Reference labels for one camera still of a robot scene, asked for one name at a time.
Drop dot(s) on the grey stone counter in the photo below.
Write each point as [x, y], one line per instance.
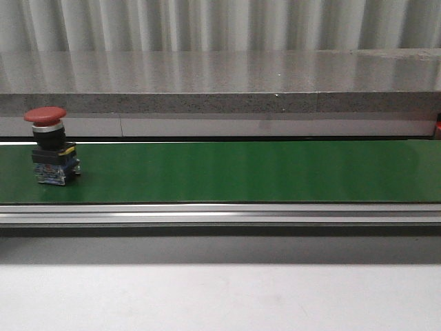
[134, 95]

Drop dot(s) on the red mushroom push button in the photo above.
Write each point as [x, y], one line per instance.
[55, 159]

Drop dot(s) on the white pleated curtain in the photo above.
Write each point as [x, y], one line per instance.
[218, 25]

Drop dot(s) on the aluminium conveyor frame rail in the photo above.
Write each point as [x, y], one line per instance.
[221, 219]

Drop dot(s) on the red plastic bin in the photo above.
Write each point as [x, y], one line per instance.
[437, 130]

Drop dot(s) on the green conveyor belt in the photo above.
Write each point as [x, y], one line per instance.
[238, 172]

